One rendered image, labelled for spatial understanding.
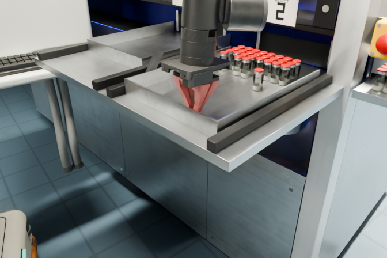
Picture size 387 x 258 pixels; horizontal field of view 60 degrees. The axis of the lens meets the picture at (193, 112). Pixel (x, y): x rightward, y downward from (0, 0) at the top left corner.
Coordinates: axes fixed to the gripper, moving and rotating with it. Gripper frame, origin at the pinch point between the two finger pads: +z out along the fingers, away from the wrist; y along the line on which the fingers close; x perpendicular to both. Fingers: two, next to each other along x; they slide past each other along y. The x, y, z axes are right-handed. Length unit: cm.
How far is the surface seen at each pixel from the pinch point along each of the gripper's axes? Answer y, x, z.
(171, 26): 43, 52, -3
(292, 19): 34.8, 2.2, -13.1
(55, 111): 19, 97, 39
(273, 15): 34.9, 7.5, -13.3
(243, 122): 3.7, -8.1, 0.1
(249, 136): 3.8, -9.5, 2.1
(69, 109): 24, 96, 39
